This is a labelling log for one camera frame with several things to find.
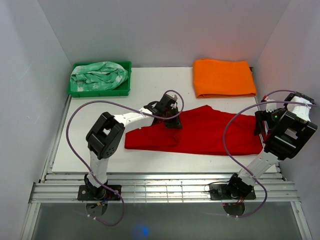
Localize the folded orange trousers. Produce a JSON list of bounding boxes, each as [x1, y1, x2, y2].
[[192, 58, 257, 99]]

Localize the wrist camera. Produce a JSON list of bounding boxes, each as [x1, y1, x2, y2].
[[168, 94, 178, 102], [261, 95, 277, 113]]

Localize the red trousers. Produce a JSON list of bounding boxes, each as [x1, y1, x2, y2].
[[124, 105, 263, 156]]

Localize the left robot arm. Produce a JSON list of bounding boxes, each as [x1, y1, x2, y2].
[[84, 93, 182, 200]]

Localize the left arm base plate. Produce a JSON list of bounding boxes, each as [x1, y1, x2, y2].
[[77, 185, 122, 202]]

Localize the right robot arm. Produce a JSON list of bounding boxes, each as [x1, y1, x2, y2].
[[225, 91, 318, 199]]

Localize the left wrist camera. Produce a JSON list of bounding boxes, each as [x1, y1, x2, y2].
[[168, 94, 178, 102]]

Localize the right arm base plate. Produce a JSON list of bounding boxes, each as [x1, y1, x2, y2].
[[208, 182, 241, 200]]

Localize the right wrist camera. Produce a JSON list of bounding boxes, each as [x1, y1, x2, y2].
[[261, 95, 277, 113]]

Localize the green white patterned trousers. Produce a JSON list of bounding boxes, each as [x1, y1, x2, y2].
[[70, 61, 129, 92]]

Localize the green plastic bin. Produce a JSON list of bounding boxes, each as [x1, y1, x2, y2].
[[67, 61, 132, 98]]

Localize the aluminium frame rail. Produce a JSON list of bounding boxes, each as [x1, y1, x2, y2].
[[19, 96, 313, 240]]

